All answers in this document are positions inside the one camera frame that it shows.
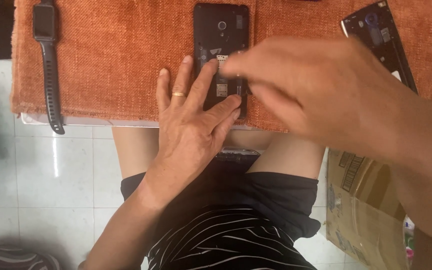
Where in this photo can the person's left hand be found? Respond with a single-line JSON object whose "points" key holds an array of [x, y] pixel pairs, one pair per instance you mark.
{"points": [[186, 138]]}

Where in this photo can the person's right hand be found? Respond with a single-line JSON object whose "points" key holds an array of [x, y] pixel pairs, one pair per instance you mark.
{"points": [[321, 90]]}

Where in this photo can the person's right fingers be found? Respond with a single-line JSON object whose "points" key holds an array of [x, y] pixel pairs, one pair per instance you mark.
{"points": [[244, 71]]}

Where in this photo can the black phone without back cover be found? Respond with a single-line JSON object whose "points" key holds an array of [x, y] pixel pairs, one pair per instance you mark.
{"points": [[216, 37]]}

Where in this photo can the black device with silver edge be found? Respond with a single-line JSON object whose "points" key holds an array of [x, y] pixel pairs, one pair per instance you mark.
{"points": [[238, 153]]}

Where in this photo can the person's right leg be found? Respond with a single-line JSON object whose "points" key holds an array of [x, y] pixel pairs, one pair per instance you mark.
{"points": [[291, 153]]}

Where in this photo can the person's leg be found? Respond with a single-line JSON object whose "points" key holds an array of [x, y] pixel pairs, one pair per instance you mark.
{"points": [[133, 150], [291, 153]]}

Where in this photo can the orange woven cloth mat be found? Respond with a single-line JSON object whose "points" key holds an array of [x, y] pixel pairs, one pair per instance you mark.
{"points": [[118, 56]]}

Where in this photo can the black shorts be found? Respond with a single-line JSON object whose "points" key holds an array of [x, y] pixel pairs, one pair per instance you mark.
{"points": [[261, 198]]}

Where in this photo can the person's left leg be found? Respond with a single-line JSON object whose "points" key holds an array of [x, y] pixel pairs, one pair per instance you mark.
{"points": [[133, 150]]}

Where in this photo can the black white-striped shirt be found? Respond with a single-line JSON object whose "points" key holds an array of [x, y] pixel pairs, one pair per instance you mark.
{"points": [[231, 243]]}

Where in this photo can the brown cardboard box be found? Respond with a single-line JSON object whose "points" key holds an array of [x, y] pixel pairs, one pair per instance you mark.
{"points": [[362, 210]]}

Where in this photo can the colourful packet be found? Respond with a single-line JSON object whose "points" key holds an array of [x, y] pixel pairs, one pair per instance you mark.
{"points": [[409, 240]]}

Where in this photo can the grey striped fabric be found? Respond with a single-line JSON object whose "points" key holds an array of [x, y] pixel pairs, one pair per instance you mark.
{"points": [[13, 257]]}

